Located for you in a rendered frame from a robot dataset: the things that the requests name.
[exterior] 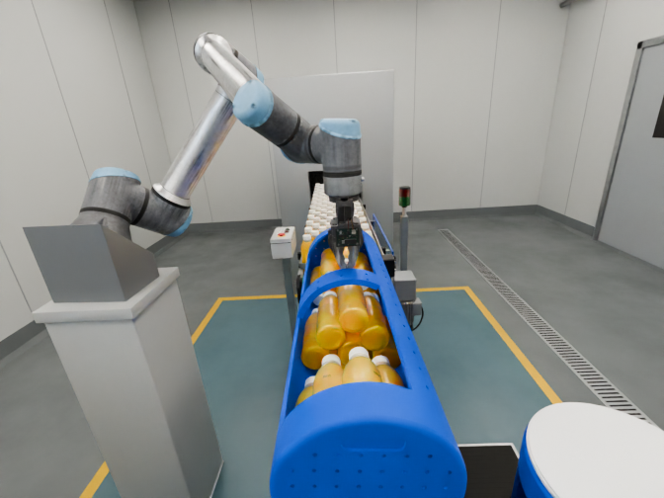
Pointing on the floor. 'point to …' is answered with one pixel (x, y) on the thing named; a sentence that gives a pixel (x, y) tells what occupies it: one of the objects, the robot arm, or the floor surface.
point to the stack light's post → (403, 242)
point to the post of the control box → (290, 293)
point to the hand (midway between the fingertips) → (347, 267)
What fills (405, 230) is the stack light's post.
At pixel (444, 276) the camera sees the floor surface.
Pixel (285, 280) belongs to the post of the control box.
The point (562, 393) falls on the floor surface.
